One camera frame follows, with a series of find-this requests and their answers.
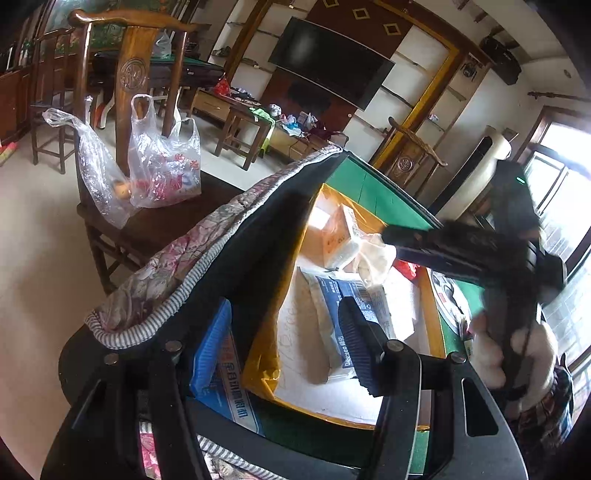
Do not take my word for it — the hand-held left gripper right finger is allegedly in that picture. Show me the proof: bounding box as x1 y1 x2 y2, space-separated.
337 295 527 480

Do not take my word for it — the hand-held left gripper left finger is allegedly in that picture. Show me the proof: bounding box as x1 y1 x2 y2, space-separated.
41 298 232 480

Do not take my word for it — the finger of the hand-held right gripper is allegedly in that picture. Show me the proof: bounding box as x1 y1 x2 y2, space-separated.
381 224 536 289

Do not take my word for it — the grey striped blue wipes packet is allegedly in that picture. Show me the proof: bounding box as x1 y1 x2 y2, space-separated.
302 270 402 381

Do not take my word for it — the yellow cardboard box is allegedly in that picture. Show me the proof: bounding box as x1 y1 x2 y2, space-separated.
242 182 448 430

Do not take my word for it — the pink tissue packet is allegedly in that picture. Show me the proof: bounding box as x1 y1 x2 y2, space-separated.
322 203 365 271

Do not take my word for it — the person's right forearm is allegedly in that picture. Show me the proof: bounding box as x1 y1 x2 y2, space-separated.
510 318 559 411

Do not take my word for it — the person's right hand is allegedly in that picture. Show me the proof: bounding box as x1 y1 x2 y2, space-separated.
468 311 509 391

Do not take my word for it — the round table centre plate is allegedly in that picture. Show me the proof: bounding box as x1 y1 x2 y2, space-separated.
431 270 474 342

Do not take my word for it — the window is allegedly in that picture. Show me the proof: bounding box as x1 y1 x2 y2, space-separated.
517 106 591 370

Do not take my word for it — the white floor air conditioner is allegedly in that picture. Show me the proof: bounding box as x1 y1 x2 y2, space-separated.
431 127 513 222

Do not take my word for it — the cream crumpled plastic bag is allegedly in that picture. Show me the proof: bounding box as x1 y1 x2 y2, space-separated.
353 232 398 287

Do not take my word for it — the floral quilted cloth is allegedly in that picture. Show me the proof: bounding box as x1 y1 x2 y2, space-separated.
84 143 345 480

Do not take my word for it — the black speaker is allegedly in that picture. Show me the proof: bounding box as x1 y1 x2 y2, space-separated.
480 36 522 86

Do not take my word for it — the wooden television cabinet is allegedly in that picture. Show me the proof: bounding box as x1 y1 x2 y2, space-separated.
265 115 347 163

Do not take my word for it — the red printed plastic bag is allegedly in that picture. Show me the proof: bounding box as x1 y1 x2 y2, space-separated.
128 93 202 209

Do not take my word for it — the person's plaid clothing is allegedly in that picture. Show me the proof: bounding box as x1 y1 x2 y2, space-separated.
517 355 578 462

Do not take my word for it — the black television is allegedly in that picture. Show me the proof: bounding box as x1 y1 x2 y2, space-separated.
268 16 396 110

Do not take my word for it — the low wooden table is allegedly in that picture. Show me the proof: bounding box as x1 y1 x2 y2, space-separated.
189 88 278 171

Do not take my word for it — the white plastic stool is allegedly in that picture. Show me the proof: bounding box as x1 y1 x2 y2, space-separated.
90 95 116 130

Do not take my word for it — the plain wooden chair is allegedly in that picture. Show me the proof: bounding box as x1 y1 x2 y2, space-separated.
30 25 95 174

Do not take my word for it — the green top mahjong table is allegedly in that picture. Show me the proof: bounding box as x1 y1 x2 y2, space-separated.
88 46 227 121

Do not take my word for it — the small clear plastic bag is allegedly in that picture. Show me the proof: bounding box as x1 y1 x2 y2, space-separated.
151 30 172 60

